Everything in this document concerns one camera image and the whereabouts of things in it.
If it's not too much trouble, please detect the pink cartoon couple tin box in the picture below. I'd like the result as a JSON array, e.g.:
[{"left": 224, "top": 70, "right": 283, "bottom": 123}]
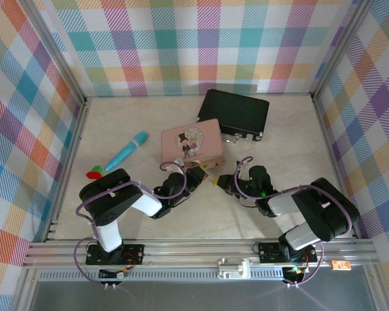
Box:
[{"left": 161, "top": 118, "right": 226, "bottom": 171}]

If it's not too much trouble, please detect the blue marker pen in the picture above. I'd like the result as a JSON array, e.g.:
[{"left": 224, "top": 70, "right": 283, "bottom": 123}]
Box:
[{"left": 104, "top": 131, "right": 149, "bottom": 172}]

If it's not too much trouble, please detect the red and green toy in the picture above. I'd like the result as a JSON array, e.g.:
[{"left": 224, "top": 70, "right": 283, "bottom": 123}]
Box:
[{"left": 86, "top": 165, "right": 105, "bottom": 179}]

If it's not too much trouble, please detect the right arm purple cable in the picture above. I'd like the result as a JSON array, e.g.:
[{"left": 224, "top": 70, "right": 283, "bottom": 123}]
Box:
[{"left": 234, "top": 156, "right": 355, "bottom": 288}]

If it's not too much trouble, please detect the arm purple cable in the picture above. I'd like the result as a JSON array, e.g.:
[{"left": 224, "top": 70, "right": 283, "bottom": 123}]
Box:
[
  {"left": 234, "top": 156, "right": 355, "bottom": 288},
  {"left": 73, "top": 161, "right": 187, "bottom": 286}
]

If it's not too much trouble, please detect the aluminium front rail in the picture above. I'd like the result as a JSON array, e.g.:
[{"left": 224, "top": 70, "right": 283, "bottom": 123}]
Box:
[{"left": 21, "top": 238, "right": 379, "bottom": 270}]

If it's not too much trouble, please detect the black case with metal handle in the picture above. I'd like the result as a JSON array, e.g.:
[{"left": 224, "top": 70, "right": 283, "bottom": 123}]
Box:
[{"left": 196, "top": 89, "right": 270, "bottom": 146}]

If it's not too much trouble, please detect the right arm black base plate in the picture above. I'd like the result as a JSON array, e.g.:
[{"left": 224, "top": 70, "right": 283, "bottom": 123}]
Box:
[{"left": 258, "top": 241, "right": 318, "bottom": 264}]

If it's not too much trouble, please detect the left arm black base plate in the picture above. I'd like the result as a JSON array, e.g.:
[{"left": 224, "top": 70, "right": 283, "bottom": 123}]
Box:
[{"left": 86, "top": 243, "right": 145, "bottom": 266}]

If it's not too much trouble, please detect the white metal bracket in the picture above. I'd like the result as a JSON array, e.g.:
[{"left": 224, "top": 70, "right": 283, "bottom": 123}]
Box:
[{"left": 216, "top": 257, "right": 252, "bottom": 280}]

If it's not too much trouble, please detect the perforated grey cable duct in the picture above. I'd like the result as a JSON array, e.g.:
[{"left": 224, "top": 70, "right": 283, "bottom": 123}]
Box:
[{"left": 38, "top": 270, "right": 314, "bottom": 282}]

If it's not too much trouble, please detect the aluminium side rail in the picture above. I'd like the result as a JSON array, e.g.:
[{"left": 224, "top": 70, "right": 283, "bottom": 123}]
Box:
[
  {"left": 43, "top": 98, "right": 90, "bottom": 243},
  {"left": 311, "top": 93, "right": 360, "bottom": 240}
]

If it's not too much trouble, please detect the aluminium back wall rail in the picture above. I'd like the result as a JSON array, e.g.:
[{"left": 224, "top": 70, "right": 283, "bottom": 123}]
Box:
[{"left": 86, "top": 92, "right": 314, "bottom": 98}]

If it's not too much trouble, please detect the power connector with wires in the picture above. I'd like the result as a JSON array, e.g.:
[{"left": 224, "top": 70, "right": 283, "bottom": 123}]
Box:
[
  {"left": 99, "top": 267, "right": 131, "bottom": 281},
  {"left": 283, "top": 266, "right": 308, "bottom": 283}
]

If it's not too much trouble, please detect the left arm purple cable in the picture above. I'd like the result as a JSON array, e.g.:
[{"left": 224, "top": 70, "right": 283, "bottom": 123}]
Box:
[{"left": 73, "top": 161, "right": 187, "bottom": 286}]

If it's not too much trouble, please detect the aluminium corner post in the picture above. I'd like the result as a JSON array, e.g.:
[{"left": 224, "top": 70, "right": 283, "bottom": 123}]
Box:
[
  {"left": 21, "top": 0, "right": 88, "bottom": 104},
  {"left": 311, "top": 0, "right": 374, "bottom": 100}
]

